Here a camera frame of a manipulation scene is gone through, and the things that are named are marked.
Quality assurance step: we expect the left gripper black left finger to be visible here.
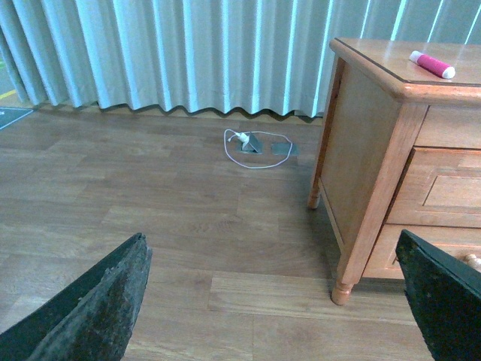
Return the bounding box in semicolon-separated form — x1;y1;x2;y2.
1;233;153;360

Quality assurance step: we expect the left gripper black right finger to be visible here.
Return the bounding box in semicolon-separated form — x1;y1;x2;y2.
395;229;480;360

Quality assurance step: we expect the pink marker with white caps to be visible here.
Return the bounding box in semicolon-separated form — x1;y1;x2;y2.
409;50;455;80

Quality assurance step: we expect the lower drawer wooden knob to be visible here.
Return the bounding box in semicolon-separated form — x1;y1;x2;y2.
464;254;481;272

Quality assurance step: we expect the wooden nightstand cabinet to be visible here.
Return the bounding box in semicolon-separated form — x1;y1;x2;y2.
308;38;480;305

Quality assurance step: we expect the closed metal floor outlet cover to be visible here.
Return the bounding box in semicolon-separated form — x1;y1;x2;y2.
271;142;299;156

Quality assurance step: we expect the green floor sign sticker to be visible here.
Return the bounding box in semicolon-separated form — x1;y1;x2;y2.
0;107;34;130

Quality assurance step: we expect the white plug adapter on floor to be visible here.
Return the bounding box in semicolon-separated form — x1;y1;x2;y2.
235;132;250;147

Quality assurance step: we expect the open metal floor outlet box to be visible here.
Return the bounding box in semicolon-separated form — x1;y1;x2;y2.
236;135;263;154

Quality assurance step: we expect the pale green pleated curtain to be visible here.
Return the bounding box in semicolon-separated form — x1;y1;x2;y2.
1;1;480;117

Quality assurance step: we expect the white charging cable on floor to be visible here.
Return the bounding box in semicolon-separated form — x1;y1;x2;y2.
223;128;295;170

